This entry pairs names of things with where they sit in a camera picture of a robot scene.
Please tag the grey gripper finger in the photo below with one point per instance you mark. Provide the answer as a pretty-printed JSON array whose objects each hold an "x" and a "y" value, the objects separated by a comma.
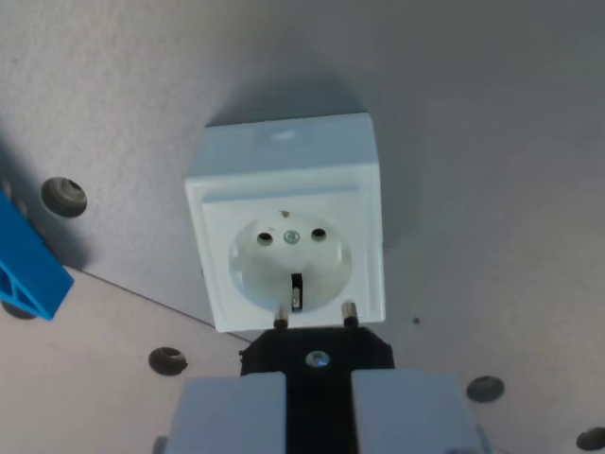
[
  {"x": 231, "y": 416},
  {"x": 406, "y": 416}
]

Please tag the black power plug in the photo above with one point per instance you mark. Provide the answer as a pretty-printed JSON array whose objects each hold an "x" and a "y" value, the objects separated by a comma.
[{"x": 319, "y": 340}]

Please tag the blue ribbed plastic rack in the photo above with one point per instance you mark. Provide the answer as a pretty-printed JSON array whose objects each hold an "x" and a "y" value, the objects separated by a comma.
[{"x": 33, "y": 279}]

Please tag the white wall socket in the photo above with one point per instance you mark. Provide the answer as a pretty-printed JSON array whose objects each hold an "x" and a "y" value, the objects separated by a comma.
[{"x": 283, "y": 189}]

